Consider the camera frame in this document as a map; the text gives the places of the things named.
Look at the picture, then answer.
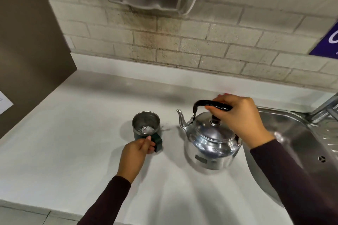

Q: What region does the person's left hand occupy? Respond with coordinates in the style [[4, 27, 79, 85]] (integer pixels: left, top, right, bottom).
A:
[[117, 135, 156, 185]]

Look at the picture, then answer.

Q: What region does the person's right hand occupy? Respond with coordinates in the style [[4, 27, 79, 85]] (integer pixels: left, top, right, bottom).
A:
[[205, 93, 275, 150]]

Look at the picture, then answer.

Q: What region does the dark green steel mug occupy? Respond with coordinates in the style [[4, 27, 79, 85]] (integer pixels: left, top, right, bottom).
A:
[[132, 111, 163, 153]]

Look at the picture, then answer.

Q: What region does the silver kettle with black handle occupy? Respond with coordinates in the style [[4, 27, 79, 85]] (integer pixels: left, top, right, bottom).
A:
[[176, 99, 243, 171]]

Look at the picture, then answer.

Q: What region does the person's right forearm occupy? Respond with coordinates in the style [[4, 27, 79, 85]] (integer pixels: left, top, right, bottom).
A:
[[249, 139, 338, 225]]

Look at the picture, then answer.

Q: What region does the person's left forearm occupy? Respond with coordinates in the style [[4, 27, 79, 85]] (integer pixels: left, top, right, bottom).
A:
[[77, 175, 132, 225]]

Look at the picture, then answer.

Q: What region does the white countertop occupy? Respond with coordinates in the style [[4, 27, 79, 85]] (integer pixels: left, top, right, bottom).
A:
[[0, 53, 338, 225]]

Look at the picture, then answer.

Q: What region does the stainless steel sink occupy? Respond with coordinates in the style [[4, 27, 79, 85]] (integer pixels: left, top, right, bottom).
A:
[[242, 106, 338, 208]]

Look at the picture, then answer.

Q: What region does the steel faucet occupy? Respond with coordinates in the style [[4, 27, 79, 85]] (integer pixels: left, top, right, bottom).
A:
[[306, 93, 338, 124]]

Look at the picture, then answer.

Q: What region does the white paper sheet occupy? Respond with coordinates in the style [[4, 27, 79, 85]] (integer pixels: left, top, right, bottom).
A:
[[0, 91, 14, 115]]

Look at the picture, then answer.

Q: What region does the brown side panel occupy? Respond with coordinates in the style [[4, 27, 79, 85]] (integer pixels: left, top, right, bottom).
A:
[[0, 0, 77, 140]]

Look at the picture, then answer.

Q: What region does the purple wall sign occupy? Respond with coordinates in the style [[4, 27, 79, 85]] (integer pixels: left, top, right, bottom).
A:
[[309, 21, 338, 60]]

